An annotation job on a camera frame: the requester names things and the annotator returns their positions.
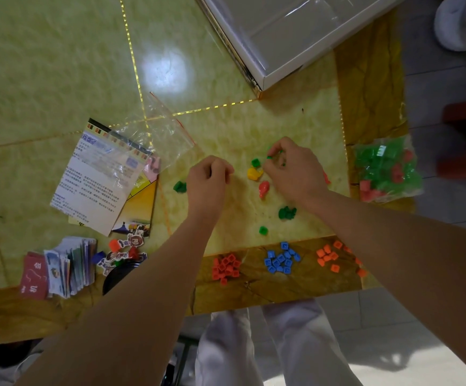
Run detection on person's right hand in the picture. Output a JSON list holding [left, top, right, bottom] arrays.
[[262, 136, 331, 210]]

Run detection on person's left hand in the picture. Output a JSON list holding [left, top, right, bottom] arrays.
[[186, 155, 235, 221]]

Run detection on person's left forearm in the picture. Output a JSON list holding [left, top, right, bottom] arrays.
[[16, 213, 221, 386]]

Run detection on person's right forearm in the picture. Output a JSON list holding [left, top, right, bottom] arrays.
[[303, 191, 466, 386]]

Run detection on pink card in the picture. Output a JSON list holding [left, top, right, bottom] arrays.
[[143, 156, 161, 183]]

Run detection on clear zip bag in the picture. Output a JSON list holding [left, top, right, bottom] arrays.
[[112, 91, 196, 174]]

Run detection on pile of blue cubes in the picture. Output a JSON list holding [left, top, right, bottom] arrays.
[[264, 241, 301, 275]]

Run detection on yellow illustrated game card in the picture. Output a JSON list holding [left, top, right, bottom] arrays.
[[112, 180, 158, 238]]

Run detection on pile of red cubes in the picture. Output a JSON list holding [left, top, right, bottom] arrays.
[[211, 253, 242, 286]]

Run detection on pile of orange cubes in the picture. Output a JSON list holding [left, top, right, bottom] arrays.
[[316, 240, 368, 279]]

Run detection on bag of green red pieces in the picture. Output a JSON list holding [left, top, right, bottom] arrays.
[[351, 136, 424, 204]]

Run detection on cardboard character tokens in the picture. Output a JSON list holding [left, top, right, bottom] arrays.
[[96, 233, 148, 276]]

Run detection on white instruction sheet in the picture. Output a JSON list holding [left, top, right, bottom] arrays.
[[50, 118, 154, 237]]

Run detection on white game box lid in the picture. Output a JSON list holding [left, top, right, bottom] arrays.
[[194, 0, 411, 94]]

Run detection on black round container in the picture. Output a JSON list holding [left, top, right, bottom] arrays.
[[102, 260, 142, 296]]

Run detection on person's white trousers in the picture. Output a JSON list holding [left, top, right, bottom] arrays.
[[194, 299, 363, 386]]

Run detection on stack of play money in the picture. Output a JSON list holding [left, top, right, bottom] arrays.
[[43, 236, 98, 299]]

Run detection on red card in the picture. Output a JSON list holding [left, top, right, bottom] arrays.
[[19, 252, 50, 300]]

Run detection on white cloth object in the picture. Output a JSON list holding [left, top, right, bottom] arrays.
[[434, 0, 466, 52]]

